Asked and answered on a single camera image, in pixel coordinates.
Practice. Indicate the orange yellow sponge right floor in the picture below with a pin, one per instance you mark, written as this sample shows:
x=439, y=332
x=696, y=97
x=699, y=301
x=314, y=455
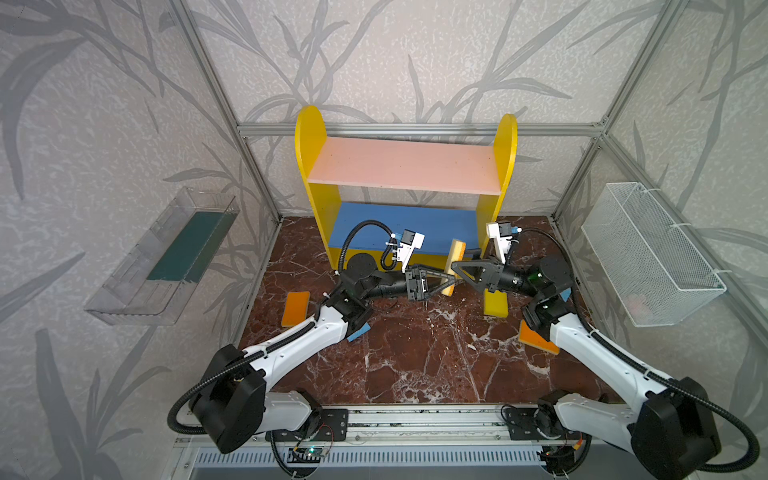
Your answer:
x=530, y=338

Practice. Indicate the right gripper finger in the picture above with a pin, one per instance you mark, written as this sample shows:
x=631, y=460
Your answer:
x=470, y=264
x=472, y=277

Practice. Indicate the blue sponge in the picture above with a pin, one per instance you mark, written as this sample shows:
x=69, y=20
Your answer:
x=358, y=333

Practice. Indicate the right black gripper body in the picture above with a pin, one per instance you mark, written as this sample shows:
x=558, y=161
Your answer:
x=491, y=275

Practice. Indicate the right controller board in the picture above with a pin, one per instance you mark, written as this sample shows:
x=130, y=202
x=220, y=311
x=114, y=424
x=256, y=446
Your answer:
x=561, y=462

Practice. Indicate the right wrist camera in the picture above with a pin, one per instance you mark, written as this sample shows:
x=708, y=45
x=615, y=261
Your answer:
x=506, y=239

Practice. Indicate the white wire mesh basket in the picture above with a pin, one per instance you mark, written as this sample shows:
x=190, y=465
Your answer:
x=658, y=274

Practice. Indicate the clear plastic wall bin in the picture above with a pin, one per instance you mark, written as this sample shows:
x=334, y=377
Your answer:
x=155, y=281

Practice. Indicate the left controller board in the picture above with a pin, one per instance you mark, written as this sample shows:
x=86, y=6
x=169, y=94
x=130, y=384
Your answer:
x=306, y=455

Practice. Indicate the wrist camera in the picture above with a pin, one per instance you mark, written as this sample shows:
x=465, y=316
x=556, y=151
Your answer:
x=400, y=248
x=506, y=239

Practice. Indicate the controller board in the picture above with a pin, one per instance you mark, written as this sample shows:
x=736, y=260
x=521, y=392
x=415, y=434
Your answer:
x=561, y=462
x=306, y=455

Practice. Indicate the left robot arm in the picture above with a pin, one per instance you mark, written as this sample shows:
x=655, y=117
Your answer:
x=235, y=400

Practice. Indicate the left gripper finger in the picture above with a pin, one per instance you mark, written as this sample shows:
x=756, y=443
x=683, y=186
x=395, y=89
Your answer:
x=433, y=274
x=435, y=287

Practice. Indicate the yellow shelf unit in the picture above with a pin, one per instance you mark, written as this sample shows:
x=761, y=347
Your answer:
x=327, y=163

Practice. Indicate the orange sponge left floor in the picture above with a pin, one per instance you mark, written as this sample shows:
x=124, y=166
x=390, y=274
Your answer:
x=295, y=310

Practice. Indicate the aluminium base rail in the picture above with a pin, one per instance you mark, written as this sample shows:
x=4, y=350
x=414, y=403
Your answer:
x=441, y=441

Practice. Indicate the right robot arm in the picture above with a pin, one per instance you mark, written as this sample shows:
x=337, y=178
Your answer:
x=668, y=424

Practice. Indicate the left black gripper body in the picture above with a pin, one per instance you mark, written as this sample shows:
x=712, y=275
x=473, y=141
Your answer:
x=413, y=284

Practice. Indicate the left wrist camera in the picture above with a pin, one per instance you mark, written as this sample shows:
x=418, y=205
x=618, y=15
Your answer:
x=400, y=248

